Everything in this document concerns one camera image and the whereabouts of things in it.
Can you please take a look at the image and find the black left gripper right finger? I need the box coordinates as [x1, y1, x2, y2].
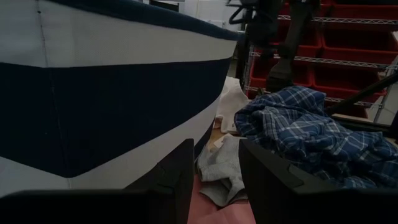
[238, 139, 398, 224]

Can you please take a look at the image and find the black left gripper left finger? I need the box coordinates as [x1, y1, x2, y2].
[0, 139, 195, 224]

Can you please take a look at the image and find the pink garment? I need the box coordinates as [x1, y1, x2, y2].
[186, 174, 257, 224]

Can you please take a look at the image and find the grey garment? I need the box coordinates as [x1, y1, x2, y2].
[197, 133, 249, 208]

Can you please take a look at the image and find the blue plaid shirt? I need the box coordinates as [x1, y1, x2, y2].
[233, 85, 398, 190]

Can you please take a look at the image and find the white garment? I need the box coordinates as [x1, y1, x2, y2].
[214, 76, 259, 134]

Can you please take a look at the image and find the navy white striped fabric basket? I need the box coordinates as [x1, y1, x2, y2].
[0, 0, 246, 198]

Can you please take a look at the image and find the red storage bin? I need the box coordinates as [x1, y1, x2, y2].
[250, 57, 313, 88]
[279, 0, 331, 18]
[331, 2, 398, 21]
[313, 67, 388, 103]
[322, 30, 398, 65]
[270, 23, 323, 58]

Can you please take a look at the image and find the black aluminium table frame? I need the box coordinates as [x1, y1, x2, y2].
[325, 73, 398, 144]

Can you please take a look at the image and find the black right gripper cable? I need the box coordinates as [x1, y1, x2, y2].
[228, 5, 251, 26]

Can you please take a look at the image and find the metal wire shelf rack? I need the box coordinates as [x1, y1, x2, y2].
[244, 12, 398, 124]

